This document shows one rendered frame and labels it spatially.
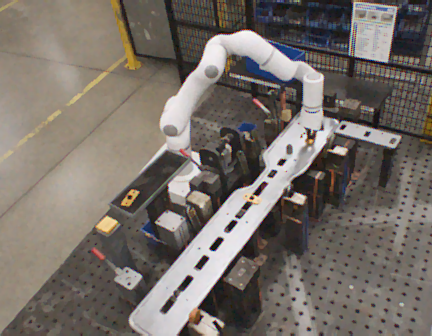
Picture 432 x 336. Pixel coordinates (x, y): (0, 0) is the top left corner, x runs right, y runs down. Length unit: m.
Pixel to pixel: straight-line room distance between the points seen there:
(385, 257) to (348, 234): 0.19
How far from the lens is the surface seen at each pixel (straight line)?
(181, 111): 2.04
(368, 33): 2.43
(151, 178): 1.84
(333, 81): 2.53
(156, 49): 4.80
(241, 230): 1.78
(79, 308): 2.12
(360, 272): 2.05
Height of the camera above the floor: 2.38
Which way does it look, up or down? 43 degrees down
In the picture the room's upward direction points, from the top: 9 degrees counter-clockwise
